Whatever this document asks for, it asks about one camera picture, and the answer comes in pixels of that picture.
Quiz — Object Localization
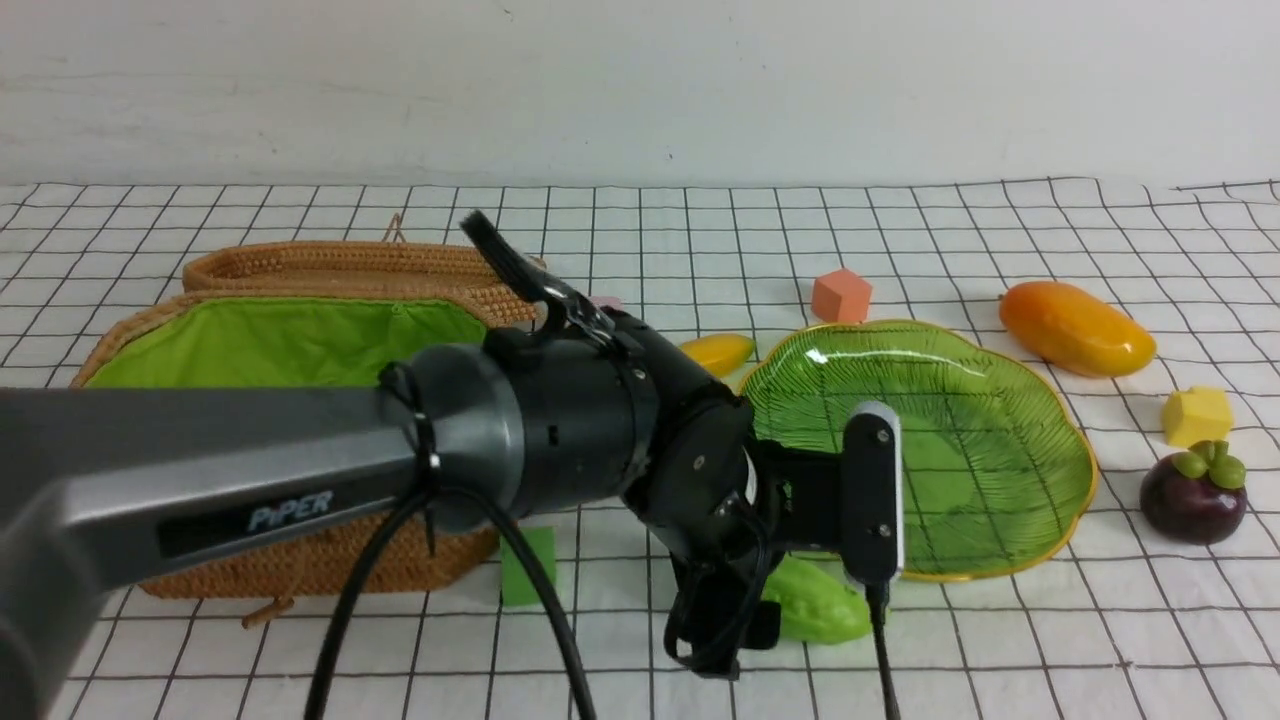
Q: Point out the orange toy mango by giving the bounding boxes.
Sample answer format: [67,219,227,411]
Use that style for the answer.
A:
[998,281,1158,378]

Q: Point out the black camera cable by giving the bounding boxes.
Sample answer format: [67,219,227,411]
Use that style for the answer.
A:
[303,210,901,720]

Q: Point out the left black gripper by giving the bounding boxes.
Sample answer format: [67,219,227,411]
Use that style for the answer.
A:
[640,439,849,682]

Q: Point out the checkered white tablecloth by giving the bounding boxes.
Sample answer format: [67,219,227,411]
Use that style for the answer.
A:
[1,178,1279,719]

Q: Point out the pink foam cube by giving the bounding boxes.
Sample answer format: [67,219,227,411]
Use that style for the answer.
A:
[590,296,625,311]

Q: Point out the green glass leaf plate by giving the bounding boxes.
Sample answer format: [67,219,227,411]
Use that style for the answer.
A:
[739,319,1100,582]

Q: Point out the purple toy mangosteen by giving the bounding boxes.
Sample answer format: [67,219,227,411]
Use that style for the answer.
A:
[1139,439,1248,546]

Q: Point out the yellow toy banana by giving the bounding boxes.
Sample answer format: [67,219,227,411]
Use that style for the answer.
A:
[680,333,756,379]

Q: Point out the yellow foam cube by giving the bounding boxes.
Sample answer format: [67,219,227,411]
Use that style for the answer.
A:
[1160,386,1235,448]

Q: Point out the orange foam cube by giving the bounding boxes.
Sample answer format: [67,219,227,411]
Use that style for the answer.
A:
[810,268,874,325]

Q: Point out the woven wicker basket green lining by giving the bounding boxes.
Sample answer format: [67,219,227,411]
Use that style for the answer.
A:
[72,290,541,601]

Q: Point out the green foam cube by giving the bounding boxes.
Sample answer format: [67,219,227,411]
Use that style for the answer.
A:
[500,525,558,607]

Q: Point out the green toy cucumber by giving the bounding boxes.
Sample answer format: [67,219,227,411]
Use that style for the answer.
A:
[762,555,873,646]

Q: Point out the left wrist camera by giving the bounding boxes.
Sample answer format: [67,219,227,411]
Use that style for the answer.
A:
[838,400,906,588]

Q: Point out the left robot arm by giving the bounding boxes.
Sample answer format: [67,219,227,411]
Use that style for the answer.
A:
[1,309,840,719]

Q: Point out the woven wicker basket lid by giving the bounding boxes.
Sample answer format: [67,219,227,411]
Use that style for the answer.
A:
[182,214,540,325]

